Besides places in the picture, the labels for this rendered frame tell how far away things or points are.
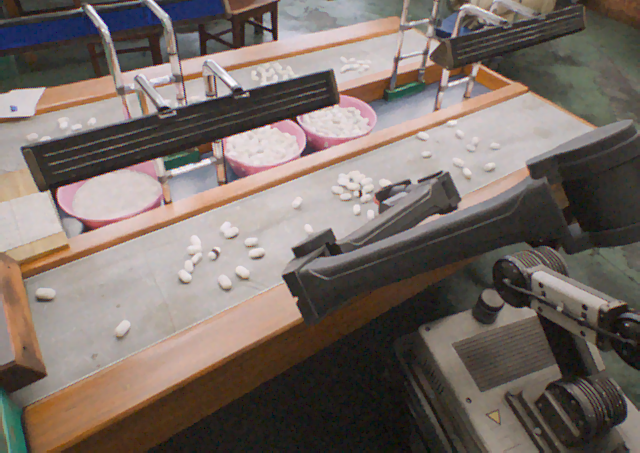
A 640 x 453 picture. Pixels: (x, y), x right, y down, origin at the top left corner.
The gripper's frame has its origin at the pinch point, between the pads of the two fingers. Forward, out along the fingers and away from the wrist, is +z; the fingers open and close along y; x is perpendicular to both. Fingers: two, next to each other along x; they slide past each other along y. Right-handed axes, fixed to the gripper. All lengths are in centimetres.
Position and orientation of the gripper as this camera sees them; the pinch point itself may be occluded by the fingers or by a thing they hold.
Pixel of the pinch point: (376, 199)
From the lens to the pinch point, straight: 115.2
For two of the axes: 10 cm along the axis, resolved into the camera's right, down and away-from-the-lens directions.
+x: 3.2, 9.4, 1.5
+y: -8.3, 3.5, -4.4
